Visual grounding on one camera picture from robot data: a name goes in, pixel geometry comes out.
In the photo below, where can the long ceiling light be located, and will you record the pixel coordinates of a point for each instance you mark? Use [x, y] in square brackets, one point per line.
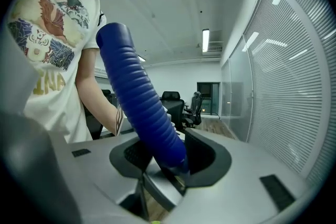
[205, 40]
[141, 58]

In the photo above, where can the white venetian blinds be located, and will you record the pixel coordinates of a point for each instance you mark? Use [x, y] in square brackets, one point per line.
[288, 99]

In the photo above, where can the person's left forearm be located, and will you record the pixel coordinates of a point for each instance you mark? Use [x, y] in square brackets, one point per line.
[92, 91]

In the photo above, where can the black mesh office chair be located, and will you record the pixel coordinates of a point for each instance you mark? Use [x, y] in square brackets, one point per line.
[172, 110]

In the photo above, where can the dark window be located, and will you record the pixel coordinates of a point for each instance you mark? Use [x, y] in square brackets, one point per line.
[207, 98]

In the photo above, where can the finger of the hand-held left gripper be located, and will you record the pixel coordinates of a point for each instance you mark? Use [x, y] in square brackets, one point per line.
[162, 191]

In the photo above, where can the white printed t-shirt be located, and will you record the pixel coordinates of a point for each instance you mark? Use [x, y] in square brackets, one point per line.
[52, 60]

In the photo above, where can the blue mop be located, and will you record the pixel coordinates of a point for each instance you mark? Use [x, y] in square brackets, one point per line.
[136, 91]

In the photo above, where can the ceiling air vent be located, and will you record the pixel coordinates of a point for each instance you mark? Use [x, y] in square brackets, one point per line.
[215, 40]

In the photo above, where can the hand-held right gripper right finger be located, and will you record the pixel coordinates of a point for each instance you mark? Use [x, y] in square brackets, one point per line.
[236, 178]

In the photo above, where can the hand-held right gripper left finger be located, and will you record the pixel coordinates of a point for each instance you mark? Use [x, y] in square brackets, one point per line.
[99, 165]

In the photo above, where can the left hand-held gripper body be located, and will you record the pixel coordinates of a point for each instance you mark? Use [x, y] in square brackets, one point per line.
[119, 120]

